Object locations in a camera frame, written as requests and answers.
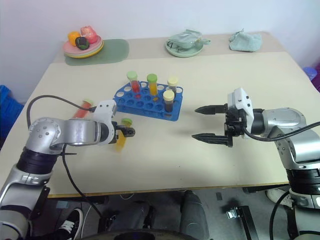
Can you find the green table mat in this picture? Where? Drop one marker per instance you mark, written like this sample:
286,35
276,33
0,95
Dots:
115,51

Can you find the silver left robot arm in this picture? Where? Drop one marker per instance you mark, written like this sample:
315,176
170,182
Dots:
75,132

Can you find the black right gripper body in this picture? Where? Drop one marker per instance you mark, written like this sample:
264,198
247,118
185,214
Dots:
235,122

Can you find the blue test tube rack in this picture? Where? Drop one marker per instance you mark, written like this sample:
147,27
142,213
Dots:
150,106

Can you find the light green plate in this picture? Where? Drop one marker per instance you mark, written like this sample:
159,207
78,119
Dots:
185,52

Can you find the yellow plate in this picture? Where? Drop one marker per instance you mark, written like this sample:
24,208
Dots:
96,52

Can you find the yellow liquid tube green cap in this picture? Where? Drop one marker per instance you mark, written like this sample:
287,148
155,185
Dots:
121,142

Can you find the red liquid tube green cap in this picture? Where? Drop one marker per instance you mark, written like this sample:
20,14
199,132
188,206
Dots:
80,111
134,85

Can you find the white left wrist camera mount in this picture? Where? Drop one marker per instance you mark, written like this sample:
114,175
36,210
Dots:
105,110

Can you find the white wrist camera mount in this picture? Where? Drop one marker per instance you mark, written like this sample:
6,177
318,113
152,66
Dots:
240,100
105,110

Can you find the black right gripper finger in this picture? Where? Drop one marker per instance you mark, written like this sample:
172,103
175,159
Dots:
210,110
212,138

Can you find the dark rounded robot base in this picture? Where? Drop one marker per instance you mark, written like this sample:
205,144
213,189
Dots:
140,235

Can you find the dark liquid tube yellow cap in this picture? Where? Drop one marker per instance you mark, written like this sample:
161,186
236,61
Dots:
168,102
173,83

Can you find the pale green crumpled towel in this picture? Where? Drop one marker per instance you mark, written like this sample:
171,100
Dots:
246,41

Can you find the pink red toy apple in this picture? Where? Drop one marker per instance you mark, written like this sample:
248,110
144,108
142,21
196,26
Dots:
89,33

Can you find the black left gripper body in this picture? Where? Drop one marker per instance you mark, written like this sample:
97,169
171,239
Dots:
118,132

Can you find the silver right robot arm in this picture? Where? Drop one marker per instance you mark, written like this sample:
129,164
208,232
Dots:
295,140

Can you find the black white sneaker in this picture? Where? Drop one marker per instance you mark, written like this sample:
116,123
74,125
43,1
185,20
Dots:
68,225

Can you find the black caster wheel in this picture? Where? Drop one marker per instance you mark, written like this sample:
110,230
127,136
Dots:
231,211

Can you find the black frame bar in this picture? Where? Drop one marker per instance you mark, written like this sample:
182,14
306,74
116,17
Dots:
247,222

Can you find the dark green toy fruit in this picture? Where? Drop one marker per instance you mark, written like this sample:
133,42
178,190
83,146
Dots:
82,43

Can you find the pink plate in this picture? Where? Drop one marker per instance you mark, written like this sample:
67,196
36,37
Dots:
75,50

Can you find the orange toy pepper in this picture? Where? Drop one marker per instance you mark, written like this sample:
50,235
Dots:
73,38

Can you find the orange liquid tube green cap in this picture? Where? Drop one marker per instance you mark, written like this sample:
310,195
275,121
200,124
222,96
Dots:
152,86

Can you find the white shoe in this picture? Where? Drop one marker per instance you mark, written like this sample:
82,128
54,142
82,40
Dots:
276,196

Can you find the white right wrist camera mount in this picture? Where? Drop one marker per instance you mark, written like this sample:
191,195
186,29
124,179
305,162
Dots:
240,100

